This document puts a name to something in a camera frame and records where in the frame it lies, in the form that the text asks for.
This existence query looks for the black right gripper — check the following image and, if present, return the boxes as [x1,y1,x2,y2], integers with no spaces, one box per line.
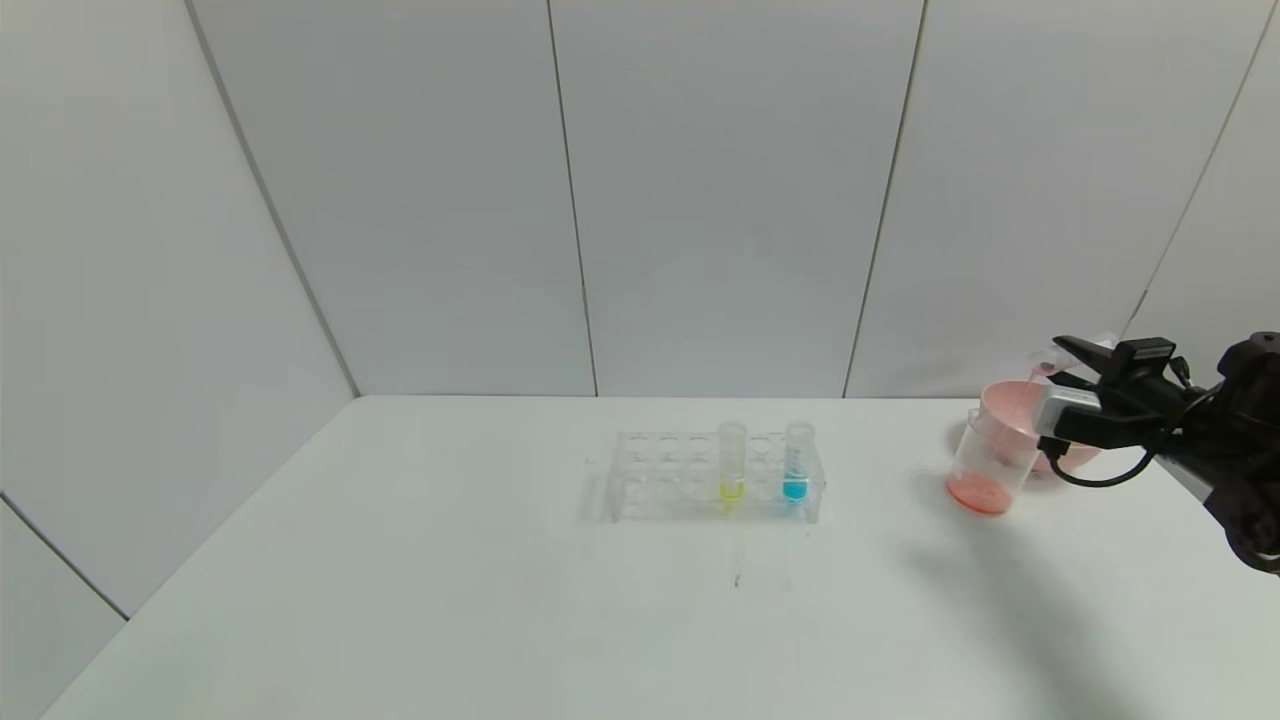
[1046,334,1192,418]

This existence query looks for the test tube with red pigment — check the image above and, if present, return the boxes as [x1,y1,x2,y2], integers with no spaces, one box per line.
[1028,333,1119,379]

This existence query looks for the test tube with yellow pigment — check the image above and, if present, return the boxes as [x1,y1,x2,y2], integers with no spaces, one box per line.
[717,421,748,507]

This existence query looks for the clear plastic beaker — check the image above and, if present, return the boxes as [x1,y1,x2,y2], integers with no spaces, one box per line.
[946,408,1043,518]

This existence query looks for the test tube with blue pigment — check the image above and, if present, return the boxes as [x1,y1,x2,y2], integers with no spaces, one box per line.
[783,421,814,504]

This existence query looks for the clear acrylic test tube rack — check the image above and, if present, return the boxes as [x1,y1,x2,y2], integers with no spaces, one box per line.
[605,430,826,526]

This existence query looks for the pink bowl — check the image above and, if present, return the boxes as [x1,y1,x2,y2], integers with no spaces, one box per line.
[975,379,1106,476]

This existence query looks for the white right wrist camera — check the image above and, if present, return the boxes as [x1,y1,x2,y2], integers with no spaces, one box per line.
[1034,385,1167,454]

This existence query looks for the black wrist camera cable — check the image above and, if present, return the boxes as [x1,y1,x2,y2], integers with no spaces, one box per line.
[1048,385,1219,491]

